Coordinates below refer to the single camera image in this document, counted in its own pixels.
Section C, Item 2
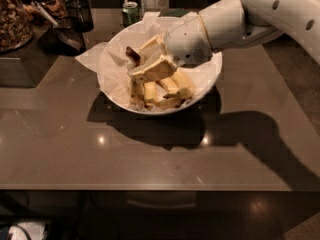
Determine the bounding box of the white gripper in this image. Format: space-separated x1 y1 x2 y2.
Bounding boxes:
128 14 212 83

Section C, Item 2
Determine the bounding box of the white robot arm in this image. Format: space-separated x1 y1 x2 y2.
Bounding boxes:
128 0 320 82

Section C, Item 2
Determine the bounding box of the white bowl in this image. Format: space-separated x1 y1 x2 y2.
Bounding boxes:
95 15 223 116

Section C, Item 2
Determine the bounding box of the white paper liner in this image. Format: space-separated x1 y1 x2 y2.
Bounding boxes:
75 11 221 112

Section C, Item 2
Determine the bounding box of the green lid on table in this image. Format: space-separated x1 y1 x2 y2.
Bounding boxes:
160 8 189 17

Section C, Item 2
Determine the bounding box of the green soda can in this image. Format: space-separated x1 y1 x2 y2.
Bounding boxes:
122 1 139 27

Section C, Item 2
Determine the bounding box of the black mesh cup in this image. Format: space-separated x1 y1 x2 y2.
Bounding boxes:
66 0 94 33

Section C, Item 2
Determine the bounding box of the black scoop with tongs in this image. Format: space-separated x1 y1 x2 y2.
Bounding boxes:
31 1 86 56

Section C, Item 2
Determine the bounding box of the snack jar at back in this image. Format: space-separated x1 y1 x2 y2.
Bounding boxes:
23 0 67 24

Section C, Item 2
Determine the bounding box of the glass jar of nuts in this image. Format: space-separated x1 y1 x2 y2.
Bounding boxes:
0 0 34 53

